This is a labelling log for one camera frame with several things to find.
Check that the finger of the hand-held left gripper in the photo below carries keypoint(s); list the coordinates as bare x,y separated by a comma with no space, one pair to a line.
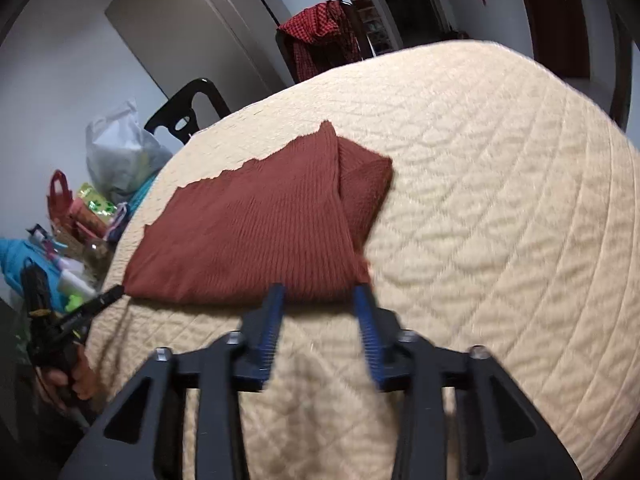
100,301

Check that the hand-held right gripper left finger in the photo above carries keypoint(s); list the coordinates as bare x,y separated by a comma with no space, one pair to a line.
267,330

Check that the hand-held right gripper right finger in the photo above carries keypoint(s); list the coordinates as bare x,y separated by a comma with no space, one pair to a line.
372,340

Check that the rust red knit sweater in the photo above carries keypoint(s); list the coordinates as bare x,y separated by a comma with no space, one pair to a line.
250,230

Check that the person's left hand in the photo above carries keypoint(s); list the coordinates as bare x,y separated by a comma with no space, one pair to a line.
77,377

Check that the turquoise cloth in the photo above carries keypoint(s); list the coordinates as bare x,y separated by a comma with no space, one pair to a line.
12,262

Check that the green leaf printed bag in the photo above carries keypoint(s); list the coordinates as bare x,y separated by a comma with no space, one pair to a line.
97,202

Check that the red tote bag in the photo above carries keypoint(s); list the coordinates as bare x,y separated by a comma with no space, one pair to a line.
56,200

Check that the teal mesh mat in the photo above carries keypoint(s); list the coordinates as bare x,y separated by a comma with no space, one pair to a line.
142,195

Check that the white plastic bag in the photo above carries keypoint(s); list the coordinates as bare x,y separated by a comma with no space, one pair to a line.
120,150

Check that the beige quilted blanket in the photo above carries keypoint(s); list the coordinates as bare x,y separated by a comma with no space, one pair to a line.
500,210

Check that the black wooden chair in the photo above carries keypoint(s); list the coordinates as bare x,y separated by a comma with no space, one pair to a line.
190,105
285,60

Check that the grey door panel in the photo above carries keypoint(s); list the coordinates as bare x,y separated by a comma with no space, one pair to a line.
195,35

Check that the red checked cloth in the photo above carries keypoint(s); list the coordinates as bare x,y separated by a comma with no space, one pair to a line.
320,35

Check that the dark open doorway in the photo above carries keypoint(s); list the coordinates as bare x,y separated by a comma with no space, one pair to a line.
400,5

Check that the brown wooden door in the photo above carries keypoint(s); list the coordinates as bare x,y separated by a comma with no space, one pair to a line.
550,15

